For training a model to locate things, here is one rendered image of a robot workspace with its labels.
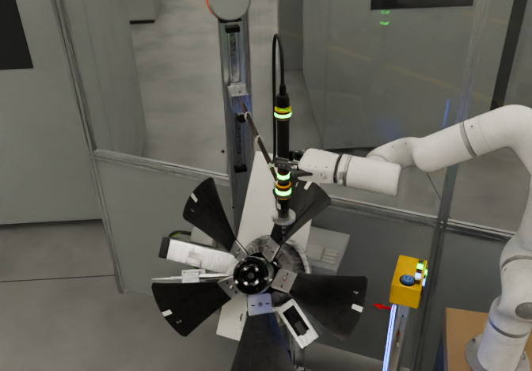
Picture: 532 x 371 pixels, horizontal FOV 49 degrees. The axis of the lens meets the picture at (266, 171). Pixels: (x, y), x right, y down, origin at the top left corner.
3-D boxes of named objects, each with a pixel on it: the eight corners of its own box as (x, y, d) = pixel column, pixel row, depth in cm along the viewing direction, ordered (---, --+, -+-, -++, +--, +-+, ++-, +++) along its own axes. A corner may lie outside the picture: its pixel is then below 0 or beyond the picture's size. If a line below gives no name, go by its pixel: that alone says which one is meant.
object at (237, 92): (227, 103, 222) (226, 82, 218) (245, 100, 224) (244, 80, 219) (233, 115, 214) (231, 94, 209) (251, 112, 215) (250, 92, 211)
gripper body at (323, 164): (336, 191, 153) (295, 183, 156) (346, 171, 160) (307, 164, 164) (337, 168, 148) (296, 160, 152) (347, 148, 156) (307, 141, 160)
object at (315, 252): (304, 246, 247) (304, 242, 246) (339, 251, 244) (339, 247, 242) (299, 259, 241) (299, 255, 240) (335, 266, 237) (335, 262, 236)
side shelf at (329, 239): (272, 222, 266) (272, 217, 264) (349, 240, 255) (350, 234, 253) (252, 256, 247) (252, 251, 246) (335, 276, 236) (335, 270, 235)
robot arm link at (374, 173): (355, 149, 156) (347, 163, 148) (404, 158, 152) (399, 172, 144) (352, 177, 160) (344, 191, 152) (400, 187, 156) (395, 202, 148)
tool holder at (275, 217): (267, 209, 175) (266, 182, 169) (290, 205, 176) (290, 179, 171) (275, 227, 167) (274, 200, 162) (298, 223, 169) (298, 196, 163)
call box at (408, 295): (396, 274, 217) (399, 253, 211) (423, 281, 214) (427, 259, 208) (388, 304, 204) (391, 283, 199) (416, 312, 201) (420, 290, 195)
